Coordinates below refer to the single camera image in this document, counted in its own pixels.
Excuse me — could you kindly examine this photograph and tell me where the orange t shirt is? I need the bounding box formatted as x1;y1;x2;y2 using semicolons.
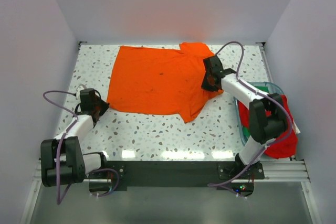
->
107;42;223;123

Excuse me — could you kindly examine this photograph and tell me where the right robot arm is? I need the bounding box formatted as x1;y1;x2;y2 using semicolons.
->
202;56;291;178

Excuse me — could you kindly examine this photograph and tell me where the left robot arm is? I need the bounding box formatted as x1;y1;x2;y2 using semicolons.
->
40;88;109;187

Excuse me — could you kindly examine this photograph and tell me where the clear blue plastic bin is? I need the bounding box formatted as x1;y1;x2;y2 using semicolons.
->
234;82;284;146

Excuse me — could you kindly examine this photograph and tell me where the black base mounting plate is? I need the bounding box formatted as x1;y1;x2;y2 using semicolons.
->
78;160;265;198

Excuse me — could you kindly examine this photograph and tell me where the white paper sheet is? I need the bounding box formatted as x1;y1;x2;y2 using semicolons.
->
292;121;301;134

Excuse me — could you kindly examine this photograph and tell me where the red t shirt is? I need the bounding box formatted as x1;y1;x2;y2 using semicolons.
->
237;94;299;159

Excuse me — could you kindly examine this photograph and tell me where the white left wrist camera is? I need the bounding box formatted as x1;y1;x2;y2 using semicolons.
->
76;84;87;93

